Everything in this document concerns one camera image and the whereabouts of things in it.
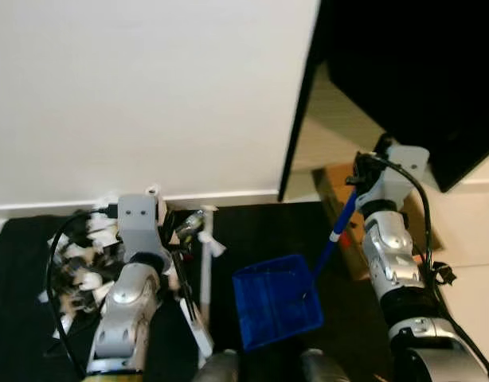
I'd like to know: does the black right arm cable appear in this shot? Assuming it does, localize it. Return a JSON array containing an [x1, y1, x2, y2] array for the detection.
[[362, 153, 489, 381]]

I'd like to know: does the black cabinet door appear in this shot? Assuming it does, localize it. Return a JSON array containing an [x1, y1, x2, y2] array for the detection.
[[278, 0, 489, 203]]

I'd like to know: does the brown cardboard box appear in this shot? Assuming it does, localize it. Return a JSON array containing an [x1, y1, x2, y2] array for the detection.
[[311, 162, 446, 281]]

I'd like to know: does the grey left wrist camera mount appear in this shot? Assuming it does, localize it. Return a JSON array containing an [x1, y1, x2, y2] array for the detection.
[[115, 189, 169, 259]]

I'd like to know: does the grey robot leg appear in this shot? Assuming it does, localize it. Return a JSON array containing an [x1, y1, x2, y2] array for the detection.
[[192, 350, 241, 382], [299, 349, 350, 382]]

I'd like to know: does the thin white pole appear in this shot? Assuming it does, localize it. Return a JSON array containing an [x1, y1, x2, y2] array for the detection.
[[198, 205, 228, 323]]

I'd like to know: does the blue long-handled dustpan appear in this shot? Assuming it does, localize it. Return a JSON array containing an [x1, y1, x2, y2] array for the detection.
[[232, 189, 359, 353]]

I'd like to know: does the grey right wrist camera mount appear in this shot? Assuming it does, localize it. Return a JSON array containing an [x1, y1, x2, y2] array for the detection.
[[377, 145, 431, 209]]

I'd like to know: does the grey left robot leg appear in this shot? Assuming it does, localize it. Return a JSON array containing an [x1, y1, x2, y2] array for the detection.
[[192, 350, 241, 382]]

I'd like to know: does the black floor mat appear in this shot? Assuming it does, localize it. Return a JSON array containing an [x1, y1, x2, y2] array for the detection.
[[0, 201, 397, 382]]

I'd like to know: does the shiny silver cylinder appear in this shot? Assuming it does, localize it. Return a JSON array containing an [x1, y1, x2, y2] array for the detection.
[[176, 209, 207, 240]]

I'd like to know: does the grey right robot leg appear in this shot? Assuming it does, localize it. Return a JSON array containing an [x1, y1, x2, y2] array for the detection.
[[299, 349, 350, 382]]

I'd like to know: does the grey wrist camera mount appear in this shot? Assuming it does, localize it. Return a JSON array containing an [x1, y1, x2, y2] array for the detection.
[[115, 189, 169, 259], [377, 145, 431, 209]]

